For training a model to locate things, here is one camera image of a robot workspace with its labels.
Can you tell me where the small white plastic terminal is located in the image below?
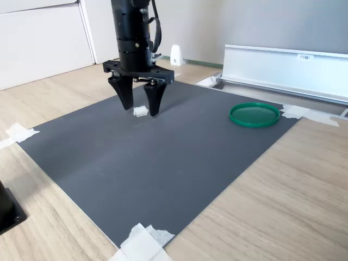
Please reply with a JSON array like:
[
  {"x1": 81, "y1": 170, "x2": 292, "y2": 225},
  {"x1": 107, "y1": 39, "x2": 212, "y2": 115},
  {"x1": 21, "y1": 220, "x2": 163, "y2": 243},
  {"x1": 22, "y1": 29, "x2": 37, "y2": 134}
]
[{"x1": 133, "y1": 105, "x2": 149, "y2": 119}]

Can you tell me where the round green lid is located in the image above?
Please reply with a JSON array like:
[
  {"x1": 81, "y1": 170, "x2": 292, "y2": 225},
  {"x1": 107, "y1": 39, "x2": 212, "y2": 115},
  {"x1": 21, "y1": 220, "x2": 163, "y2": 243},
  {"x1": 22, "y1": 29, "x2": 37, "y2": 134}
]
[{"x1": 228, "y1": 102, "x2": 281, "y2": 129}]

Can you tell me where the dark grey mat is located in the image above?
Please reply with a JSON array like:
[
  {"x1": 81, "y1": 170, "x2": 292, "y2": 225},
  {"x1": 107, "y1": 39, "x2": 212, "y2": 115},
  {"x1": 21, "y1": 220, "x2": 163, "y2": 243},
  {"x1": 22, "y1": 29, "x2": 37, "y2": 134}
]
[{"x1": 17, "y1": 77, "x2": 303, "y2": 250}]

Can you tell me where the white partition panel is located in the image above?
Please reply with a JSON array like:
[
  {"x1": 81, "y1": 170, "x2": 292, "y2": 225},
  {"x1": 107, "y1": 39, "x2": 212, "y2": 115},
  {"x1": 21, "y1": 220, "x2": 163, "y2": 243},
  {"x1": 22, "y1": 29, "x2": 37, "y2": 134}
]
[{"x1": 0, "y1": 0, "x2": 96, "y2": 91}]

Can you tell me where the grey partition panel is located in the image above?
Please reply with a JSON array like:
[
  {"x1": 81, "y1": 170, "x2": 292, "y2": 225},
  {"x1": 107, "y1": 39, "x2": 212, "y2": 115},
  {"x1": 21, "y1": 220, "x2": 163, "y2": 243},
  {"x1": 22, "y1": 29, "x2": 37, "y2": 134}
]
[{"x1": 146, "y1": 0, "x2": 348, "y2": 66}]

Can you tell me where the white tape piece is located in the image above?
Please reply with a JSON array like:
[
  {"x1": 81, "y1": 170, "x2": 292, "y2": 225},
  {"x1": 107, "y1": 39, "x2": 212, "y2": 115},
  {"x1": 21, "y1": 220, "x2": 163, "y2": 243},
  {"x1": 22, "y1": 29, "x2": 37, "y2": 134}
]
[
  {"x1": 0, "y1": 122, "x2": 41, "y2": 150},
  {"x1": 108, "y1": 222, "x2": 176, "y2": 261},
  {"x1": 279, "y1": 104, "x2": 340, "y2": 128}
]

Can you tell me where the small white bracket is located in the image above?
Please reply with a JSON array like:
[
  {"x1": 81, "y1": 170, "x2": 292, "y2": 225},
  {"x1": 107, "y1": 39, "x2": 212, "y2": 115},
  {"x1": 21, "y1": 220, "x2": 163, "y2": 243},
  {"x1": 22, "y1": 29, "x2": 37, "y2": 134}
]
[{"x1": 170, "y1": 45, "x2": 185, "y2": 66}]

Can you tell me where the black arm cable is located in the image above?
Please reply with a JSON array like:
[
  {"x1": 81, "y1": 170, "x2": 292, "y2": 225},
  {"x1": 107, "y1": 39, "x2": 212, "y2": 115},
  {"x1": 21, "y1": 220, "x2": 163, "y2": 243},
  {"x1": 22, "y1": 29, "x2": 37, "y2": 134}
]
[{"x1": 147, "y1": 0, "x2": 164, "y2": 54}]

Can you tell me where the aluminium cable duct flap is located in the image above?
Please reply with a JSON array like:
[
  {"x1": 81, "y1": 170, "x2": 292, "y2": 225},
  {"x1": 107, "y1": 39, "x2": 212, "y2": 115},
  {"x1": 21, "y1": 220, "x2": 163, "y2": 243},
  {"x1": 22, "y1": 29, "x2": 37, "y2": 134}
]
[{"x1": 221, "y1": 44, "x2": 348, "y2": 106}]

